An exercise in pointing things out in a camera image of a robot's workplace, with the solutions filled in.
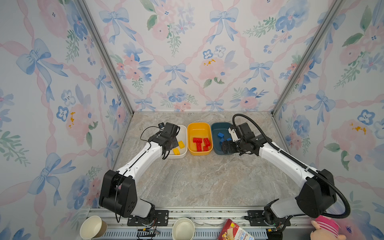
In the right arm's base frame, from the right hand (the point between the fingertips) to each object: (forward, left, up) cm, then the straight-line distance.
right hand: (228, 146), depth 85 cm
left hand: (+3, +32, +1) cm, 32 cm away
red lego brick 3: (+8, +11, -10) cm, 17 cm away
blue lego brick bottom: (+16, +1, -11) cm, 20 cm away
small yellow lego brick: (+8, +28, -12) cm, 31 cm away
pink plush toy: (-38, -41, -8) cm, 56 cm away
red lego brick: (+11, +17, -11) cm, 23 cm away
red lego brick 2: (+8, +16, -12) cm, 22 cm away
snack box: (-39, +2, -10) cm, 40 cm away
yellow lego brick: (+2, +31, -11) cm, 33 cm away
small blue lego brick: (+12, +1, -11) cm, 16 cm away
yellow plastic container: (+20, +16, -12) cm, 28 cm away
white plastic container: (+4, +28, -12) cm, 30 cm away
